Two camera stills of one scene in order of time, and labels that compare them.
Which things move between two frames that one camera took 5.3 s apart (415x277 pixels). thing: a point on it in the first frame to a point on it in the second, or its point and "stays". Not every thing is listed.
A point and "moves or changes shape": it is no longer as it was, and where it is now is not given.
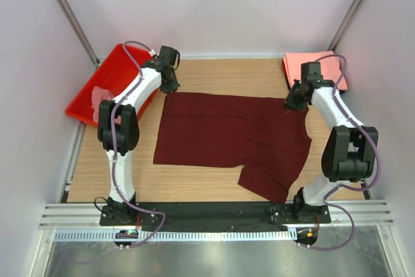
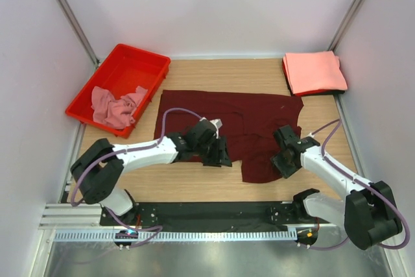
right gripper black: (290, 103) to (285, 171)
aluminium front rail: (375, 215) stays
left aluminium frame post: (69, 14) stays
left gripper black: (174, 86) to (220, 156)
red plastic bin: (115, 74) stays
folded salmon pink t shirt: (330, 68) stays
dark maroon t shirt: (262, 135) moves or changes shape
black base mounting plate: (238, 216) stays
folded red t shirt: (286, 75) stays
